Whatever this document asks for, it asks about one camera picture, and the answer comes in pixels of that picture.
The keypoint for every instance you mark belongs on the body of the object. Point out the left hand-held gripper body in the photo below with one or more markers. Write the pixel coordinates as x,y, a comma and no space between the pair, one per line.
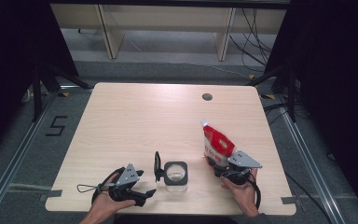
127,177

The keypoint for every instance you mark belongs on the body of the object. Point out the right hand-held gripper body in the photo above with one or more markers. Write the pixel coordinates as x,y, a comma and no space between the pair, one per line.
242,161

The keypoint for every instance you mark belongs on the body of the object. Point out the red and white sugar bag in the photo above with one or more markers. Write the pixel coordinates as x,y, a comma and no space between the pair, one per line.
219,141

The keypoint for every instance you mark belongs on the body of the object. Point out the glass jar with black lid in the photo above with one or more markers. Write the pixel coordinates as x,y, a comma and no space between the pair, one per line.
175,172

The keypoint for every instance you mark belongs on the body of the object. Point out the person's right hand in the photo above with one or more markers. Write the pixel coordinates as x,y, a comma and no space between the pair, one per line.
245,194

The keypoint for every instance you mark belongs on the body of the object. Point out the person's left hand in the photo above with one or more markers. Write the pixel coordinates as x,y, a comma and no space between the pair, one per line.
102,203

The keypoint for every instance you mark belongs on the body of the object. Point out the grey tape strip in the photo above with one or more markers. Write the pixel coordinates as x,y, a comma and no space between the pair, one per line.
288,200
54,193

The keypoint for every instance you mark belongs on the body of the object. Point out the yellow and black tape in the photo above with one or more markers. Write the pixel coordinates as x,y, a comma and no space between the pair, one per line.
64,94
268,96

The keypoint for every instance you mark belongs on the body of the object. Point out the black metal stand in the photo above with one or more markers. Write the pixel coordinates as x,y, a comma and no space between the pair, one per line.
37,93
291,93

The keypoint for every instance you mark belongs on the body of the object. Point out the dark curtain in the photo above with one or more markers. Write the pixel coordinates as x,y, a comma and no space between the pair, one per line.
9,46
338,62

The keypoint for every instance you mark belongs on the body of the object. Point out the metal floor rail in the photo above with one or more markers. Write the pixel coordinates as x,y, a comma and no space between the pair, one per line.
310,161
15,155

